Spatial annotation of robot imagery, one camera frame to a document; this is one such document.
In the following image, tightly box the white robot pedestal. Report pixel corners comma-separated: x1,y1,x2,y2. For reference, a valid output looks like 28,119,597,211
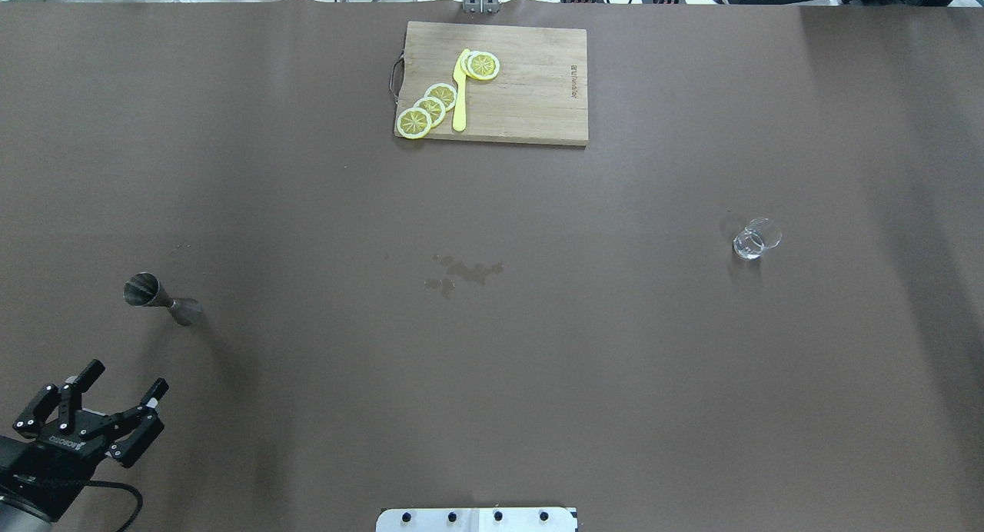
375,507,580,531

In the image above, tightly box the front lemon slice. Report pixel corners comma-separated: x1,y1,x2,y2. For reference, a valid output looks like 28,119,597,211
394,107,433,140

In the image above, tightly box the yellow plastic knife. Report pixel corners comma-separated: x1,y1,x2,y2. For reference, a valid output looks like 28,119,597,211
452,48,470,132

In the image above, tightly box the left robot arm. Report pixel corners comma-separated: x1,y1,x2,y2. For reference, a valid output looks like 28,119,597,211
1,359,169,531

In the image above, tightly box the far lemon slice pair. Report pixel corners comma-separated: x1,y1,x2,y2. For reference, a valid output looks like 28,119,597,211
464,51,501,81

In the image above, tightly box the clear glass measuring cup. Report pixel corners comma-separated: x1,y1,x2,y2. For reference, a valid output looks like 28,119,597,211
733,217,783,260

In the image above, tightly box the wooden cutting board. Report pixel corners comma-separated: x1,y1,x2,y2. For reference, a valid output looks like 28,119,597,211
394,21,588,148

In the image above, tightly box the middle lemon slice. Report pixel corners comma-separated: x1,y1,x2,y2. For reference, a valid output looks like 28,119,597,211
414,82,457,127

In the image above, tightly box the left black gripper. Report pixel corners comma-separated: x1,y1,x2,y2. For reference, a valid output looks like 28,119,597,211
2,359,169,521

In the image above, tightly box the steel shaker cup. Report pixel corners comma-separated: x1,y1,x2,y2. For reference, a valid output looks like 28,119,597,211
123,271,204,326

